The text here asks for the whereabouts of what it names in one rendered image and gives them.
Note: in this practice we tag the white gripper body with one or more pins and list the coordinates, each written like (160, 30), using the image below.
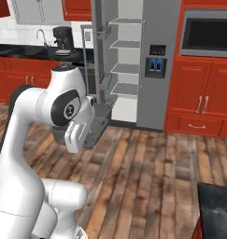
(75, 137)

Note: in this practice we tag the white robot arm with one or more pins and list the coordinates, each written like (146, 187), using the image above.
(20, 174)

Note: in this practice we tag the white fridge shelf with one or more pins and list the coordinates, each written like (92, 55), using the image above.
(126, 68)
(126, 89)
(126, 21)
(127, 44)

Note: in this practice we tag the grey open fridge door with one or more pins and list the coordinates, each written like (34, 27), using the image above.
(101, 71)

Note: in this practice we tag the grey fridge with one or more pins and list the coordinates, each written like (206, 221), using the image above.
(158, 99)

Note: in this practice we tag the low red cupboard run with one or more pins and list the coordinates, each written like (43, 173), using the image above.
(12, 77)

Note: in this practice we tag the black coffee machine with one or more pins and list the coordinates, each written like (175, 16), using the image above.
(64, 39)

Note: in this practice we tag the silver sink tap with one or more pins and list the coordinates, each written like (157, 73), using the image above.
(43, 39)

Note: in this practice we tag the tall red cupboard run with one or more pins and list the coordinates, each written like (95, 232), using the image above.
(192, 93)

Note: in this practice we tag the red island cupboard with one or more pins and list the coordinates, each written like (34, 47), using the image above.
(197, 230)

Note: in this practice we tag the grey built-in oven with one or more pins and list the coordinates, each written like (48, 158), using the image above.
(207, 32)

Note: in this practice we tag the red wall cupboard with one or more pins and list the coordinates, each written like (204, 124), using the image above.
(77, 9)
(0, 7)

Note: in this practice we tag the grey wall cupboard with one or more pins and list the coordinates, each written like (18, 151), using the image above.
(37, 11)

